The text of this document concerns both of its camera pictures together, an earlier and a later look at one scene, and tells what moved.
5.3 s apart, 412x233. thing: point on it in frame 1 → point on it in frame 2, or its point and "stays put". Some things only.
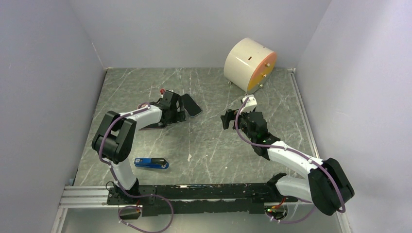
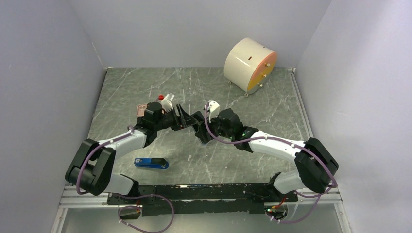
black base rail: (201, 200) stays put
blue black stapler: (159, 163) stays put
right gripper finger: (230, 115) → (203, 133)
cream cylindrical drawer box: (249, 66) stays put
